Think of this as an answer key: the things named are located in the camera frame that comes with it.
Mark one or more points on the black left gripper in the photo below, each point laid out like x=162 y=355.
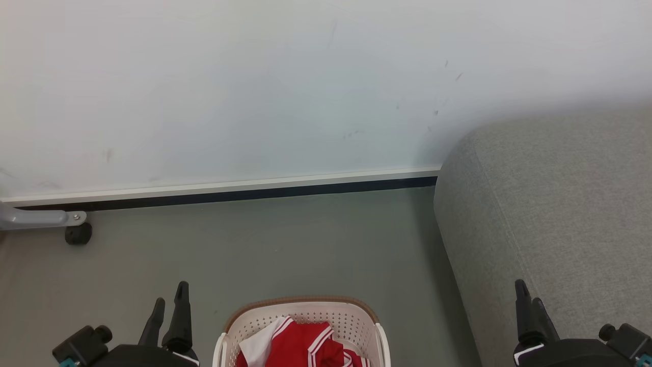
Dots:
x=147 y=358

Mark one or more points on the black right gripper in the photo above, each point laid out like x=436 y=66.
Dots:
x=570 y=354

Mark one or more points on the red and white sports garment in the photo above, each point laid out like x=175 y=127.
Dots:
x=305 y=344

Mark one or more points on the grey fabric sofa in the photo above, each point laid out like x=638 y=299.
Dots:
x=560 y=214

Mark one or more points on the black caster wheel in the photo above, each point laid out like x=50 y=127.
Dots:
x=78 y=234

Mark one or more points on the white and black baseboard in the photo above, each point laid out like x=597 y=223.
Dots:
x=229 y=191

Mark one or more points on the grey metal stand leg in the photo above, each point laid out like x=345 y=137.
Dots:
x=30 y=218

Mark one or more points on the white perforated laundry basket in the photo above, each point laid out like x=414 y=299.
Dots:
x=351 y=318

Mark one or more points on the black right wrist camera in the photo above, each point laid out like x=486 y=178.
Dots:
x=629 y=341

